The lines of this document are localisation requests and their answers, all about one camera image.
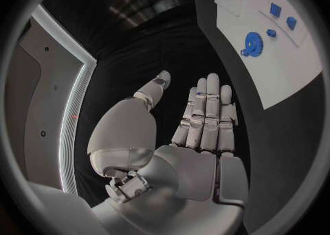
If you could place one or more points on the blue gear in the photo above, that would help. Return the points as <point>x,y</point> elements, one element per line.
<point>254,44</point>

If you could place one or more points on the blue peg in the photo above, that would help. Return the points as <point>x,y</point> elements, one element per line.
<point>271,32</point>

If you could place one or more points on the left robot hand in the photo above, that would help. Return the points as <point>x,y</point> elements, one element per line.
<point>190,177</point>

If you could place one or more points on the white task board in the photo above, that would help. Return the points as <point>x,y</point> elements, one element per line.
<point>278,70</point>

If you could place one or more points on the blue block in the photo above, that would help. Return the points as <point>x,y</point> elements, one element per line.
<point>275,9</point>
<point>291,23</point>

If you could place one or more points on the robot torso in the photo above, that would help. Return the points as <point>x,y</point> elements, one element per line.
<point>49,98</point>

